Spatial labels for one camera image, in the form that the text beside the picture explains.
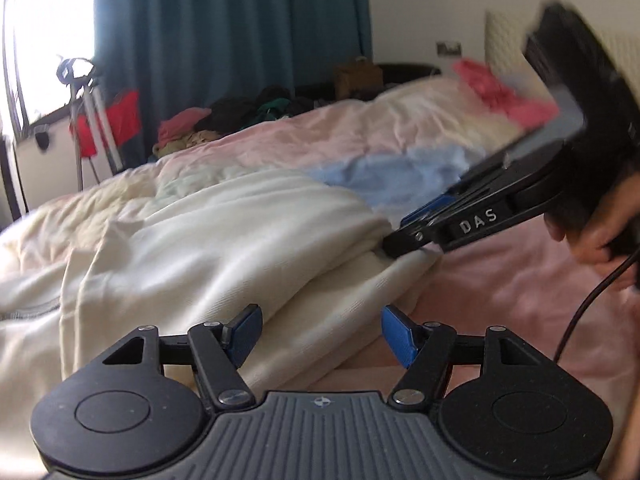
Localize black cable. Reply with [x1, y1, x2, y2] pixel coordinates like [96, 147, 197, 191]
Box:
[552, 250, 640, 361]

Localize cream quilted headboard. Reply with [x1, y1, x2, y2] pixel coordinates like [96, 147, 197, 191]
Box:
[484, 7, 640, 126]

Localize person's right hand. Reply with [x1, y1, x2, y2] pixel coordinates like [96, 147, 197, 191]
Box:
[545, 166, 640, 288]

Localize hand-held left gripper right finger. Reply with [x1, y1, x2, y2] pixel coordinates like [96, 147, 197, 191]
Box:
[381, 305, 546, 413]

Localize dark framed window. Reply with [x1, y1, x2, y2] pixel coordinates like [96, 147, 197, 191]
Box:
[0, 0, 98, 141]

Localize black crumpled garment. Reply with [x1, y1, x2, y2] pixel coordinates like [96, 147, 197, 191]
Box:
[195, 85, 316, 133]

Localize garment steamer stand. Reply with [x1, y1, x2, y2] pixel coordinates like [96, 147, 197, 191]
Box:
[56, 55, 126, 191]

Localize red garment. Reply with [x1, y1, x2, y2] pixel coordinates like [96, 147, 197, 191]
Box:
[70, 89, 141, 158]

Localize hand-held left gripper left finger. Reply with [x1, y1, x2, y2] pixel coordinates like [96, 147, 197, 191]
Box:
[97, 304, 263, 411]

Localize beige garment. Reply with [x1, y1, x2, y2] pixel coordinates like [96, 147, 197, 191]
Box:
[152, 130, 221, 158]

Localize bright pink cloth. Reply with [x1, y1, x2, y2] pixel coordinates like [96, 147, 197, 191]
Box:
[452, 57, 561, 128]

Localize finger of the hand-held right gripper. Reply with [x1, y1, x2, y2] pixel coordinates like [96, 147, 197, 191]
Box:
[400, 180, 506, 228]
[382, 202, 508, 257]

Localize black leather sofa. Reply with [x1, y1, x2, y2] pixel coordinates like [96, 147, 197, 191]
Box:
[295, 62, 442, 111]

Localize brown paper bag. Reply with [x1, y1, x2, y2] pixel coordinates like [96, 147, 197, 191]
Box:
[334, 56, 383, 102]

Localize pink and blue bed blanket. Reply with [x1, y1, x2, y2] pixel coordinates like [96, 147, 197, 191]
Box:
[0, 72, 640, 480]

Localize wide teal curtain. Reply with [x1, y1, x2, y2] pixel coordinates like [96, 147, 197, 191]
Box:
[94, 0, 373, 136]

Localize green garment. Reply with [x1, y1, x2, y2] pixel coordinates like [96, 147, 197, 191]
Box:
[250, 97, 293, 121]

